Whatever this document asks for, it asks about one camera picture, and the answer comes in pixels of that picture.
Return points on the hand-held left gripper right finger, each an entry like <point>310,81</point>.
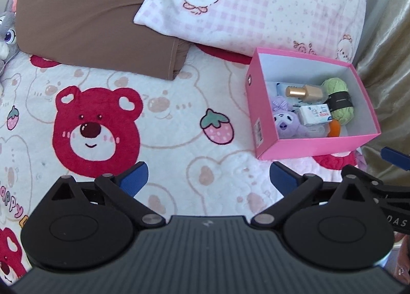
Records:
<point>283,179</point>

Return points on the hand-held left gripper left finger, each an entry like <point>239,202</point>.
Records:
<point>134,179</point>

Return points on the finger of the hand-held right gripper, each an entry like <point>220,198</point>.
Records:
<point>397,157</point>

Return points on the purple plush toy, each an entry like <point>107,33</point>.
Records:
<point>288,121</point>

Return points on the green yarn ball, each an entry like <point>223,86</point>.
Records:
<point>346,111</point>

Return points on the orange makeup sponge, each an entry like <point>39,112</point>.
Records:
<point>334,128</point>

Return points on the small white blue carton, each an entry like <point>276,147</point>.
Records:
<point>315,114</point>

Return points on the pink cardboard box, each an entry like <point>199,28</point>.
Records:
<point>262,101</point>

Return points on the gold capped foundation bottle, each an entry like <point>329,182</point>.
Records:
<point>307,92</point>

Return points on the blue wet wipes pack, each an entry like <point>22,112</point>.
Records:
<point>281,89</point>

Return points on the golden curtain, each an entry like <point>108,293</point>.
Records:
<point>390,73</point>

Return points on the bear printed blanket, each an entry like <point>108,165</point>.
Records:
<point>179,82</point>

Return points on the brown pillow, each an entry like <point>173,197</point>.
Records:
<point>89,15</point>

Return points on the pink checked cartoon pillow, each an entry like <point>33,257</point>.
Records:
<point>272,8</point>

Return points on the grey plush rabbit toy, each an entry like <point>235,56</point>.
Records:
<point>8,31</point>

